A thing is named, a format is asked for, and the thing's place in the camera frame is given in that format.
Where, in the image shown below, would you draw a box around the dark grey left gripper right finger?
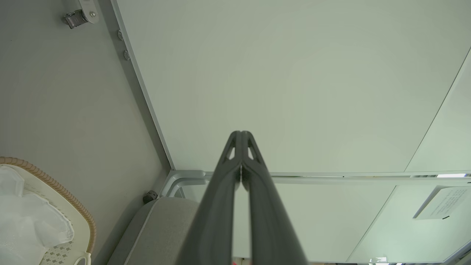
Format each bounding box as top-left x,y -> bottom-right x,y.
241,131 -> 308,265

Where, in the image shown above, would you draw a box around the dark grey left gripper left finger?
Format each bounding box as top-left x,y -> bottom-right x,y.
177,131 -> 242,265

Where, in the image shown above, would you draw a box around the white basket with wicker rim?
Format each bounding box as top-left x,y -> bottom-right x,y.
0,156 -> 97,265

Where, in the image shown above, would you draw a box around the white paper notice sheet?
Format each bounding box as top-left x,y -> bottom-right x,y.
412,185 -> 471,221

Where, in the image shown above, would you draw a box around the white sheer garment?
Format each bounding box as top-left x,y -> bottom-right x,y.
0,166 -> 74,265

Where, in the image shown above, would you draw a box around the metal caster wheel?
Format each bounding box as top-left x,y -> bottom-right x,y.
62,0 -> 100,29

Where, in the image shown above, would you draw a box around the grey metal partition frame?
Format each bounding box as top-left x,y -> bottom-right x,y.
159,170 -> 471,199

